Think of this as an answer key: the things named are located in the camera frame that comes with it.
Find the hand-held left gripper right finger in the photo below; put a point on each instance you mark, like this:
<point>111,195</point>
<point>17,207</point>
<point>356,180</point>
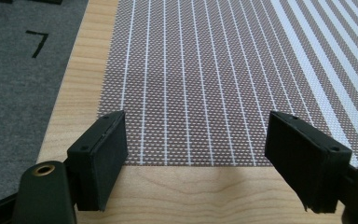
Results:
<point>304,161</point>

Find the brown white striped woven placemat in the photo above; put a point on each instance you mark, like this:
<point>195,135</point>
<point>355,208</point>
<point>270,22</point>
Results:
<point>217,77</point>

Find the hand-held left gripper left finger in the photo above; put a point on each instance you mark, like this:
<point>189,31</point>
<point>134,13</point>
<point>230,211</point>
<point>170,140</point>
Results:
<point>101,161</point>

